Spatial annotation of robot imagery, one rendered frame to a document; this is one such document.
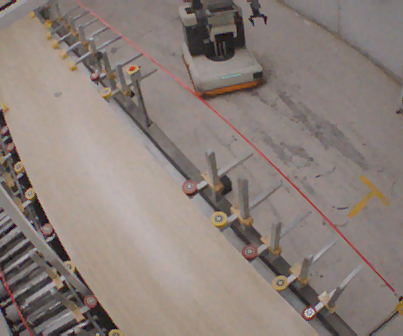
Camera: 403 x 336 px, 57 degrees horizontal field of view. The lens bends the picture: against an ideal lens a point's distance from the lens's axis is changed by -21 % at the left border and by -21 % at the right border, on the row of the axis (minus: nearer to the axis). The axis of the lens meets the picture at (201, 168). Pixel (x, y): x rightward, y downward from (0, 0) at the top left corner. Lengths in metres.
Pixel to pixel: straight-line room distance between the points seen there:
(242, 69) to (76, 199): 2.01
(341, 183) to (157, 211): 1.67
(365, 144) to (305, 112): 0.67
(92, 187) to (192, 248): 0.70
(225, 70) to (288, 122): 0.70
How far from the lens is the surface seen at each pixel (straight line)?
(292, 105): 4.02
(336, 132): 3.87
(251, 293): 2.14
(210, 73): 3.92
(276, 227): 2.07
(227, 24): 3.63
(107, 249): 2.36
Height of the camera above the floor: 2.92
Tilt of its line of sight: 54 degrees down
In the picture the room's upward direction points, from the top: 11 degrees counter-clockwise
